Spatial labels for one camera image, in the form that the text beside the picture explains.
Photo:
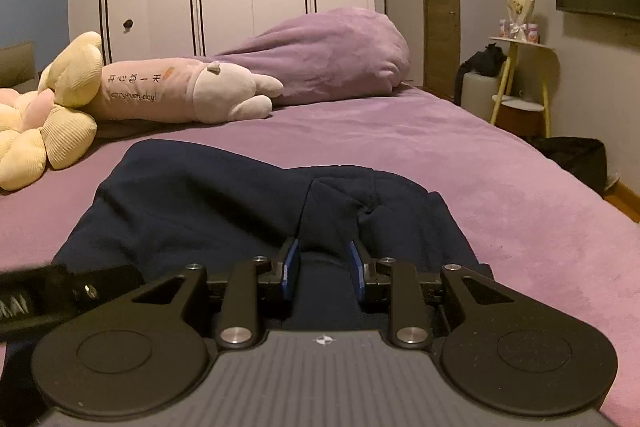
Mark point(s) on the wooden door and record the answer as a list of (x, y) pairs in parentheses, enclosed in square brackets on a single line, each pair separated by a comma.
[(441, 46)]

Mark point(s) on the navy blue zip jacket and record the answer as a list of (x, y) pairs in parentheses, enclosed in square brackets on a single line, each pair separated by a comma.
[(169, 204)]

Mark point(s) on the purple plush bed blanket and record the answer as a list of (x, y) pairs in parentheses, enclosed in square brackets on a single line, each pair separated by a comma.
[(543, 233)]

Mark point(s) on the black bag on floor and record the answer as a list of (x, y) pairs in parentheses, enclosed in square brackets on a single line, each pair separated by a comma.
[(584, 158)]

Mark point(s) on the yellow leg side table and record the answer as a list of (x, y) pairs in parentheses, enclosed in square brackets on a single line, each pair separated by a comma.
[(522, 101)]

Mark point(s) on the white round stool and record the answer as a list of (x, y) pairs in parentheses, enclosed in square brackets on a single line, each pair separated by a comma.
[(477, 93)]

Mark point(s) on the purple pillow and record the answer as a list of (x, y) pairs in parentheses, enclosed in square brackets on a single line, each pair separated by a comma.
[(327, 56)]

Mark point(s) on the cream flower plush toy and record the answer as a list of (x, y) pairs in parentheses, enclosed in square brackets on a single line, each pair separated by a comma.
[(47, 128)]

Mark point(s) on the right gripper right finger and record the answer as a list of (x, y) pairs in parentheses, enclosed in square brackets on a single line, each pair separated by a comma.
[(362, 270)]

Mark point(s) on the grey green sofa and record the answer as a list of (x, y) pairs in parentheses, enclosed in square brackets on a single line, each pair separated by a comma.
[(18, 67)]

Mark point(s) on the flower bouquet on table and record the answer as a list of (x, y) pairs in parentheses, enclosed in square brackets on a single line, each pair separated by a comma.
[(519, 24)]

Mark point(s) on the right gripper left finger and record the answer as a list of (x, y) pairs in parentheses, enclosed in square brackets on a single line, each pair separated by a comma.
[(285, 267)]

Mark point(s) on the black clothes on stool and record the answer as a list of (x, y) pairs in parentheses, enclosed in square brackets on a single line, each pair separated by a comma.
[(487, 63)]

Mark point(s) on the pink long rabbit plush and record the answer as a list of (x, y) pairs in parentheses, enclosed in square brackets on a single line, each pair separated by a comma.
[(179, 90)]

